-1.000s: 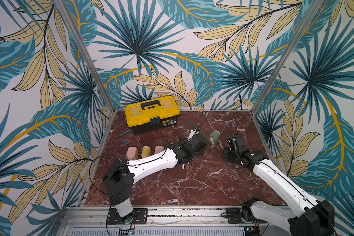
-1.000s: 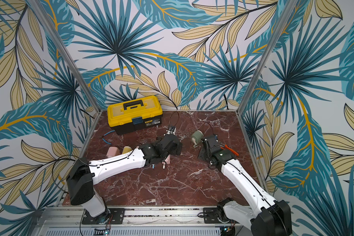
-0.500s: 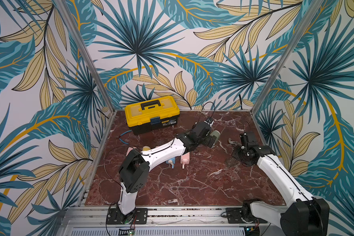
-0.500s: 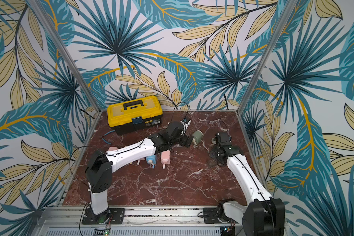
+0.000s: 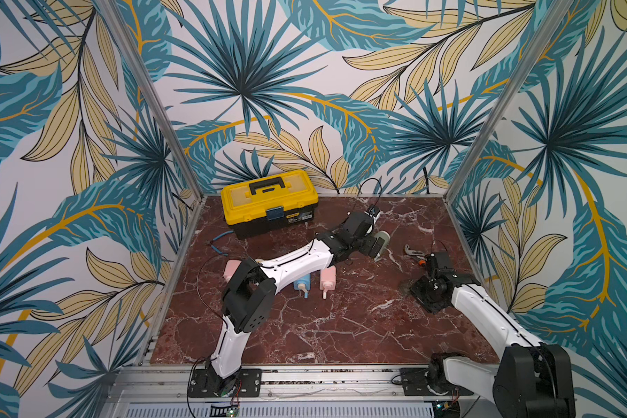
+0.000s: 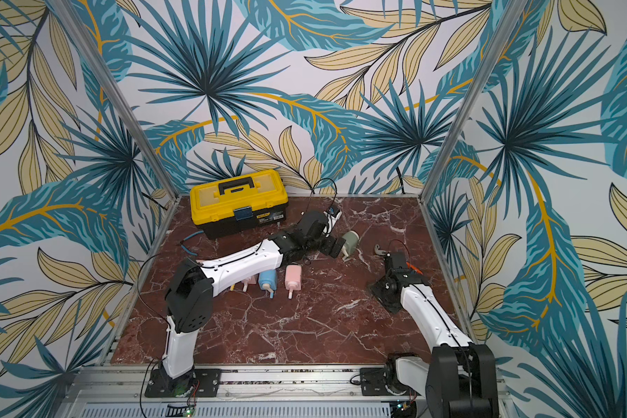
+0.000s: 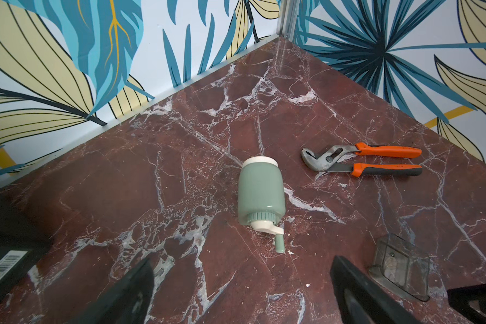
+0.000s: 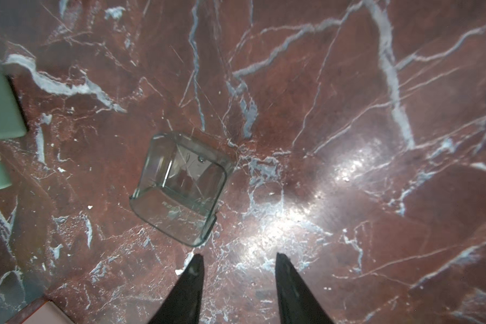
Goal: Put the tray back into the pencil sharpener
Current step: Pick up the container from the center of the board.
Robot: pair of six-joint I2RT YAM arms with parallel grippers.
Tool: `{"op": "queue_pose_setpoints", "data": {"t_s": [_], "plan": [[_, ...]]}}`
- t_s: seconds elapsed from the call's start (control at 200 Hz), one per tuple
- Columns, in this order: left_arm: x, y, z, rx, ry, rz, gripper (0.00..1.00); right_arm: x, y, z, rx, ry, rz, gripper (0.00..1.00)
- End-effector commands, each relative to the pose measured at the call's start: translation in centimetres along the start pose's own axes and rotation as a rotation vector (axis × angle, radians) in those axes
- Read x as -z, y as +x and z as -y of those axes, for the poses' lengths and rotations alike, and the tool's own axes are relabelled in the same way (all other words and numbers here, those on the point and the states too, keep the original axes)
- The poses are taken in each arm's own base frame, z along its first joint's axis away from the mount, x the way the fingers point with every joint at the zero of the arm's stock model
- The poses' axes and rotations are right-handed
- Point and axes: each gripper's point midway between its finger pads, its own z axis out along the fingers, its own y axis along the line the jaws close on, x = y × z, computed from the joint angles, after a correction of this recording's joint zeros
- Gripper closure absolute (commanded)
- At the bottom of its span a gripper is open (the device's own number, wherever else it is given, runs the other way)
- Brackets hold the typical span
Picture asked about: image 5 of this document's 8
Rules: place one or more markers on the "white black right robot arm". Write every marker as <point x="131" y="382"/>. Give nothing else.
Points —
<point x="531" y="379"/>

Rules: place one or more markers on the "green pencil sharpener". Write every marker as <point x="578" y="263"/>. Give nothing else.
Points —
<point x="383" y="239"/>

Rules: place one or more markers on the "blue pencil sharpener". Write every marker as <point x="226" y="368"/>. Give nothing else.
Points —
<point x="303" y="285"/>

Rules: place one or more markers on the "pink sharpener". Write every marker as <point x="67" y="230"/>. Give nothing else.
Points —
<point x="328" y="280"/>
<point x="230" y="269"/>

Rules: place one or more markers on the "yellow black toolbox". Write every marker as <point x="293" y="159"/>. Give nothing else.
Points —
<point x="256" y="207"/>

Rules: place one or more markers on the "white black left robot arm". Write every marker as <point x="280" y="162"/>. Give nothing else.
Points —
<point x="250" y="293"/>

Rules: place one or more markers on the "aluminium front rail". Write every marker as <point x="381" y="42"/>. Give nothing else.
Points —
<point x="304" y="390"/>

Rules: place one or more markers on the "orange handled pliers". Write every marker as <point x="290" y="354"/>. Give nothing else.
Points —
<point x="418" y="255"/>

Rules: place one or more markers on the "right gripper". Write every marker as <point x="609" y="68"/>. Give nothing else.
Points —
<point x="427" y="266"/>

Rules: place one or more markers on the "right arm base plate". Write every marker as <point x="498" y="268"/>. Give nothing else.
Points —
<point x="418" y="381"/>

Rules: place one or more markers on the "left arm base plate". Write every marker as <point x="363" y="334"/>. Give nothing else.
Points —
<point x="204" y="383"/>

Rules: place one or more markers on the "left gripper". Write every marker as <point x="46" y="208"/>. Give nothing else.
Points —
<point x="367" y="248"/>

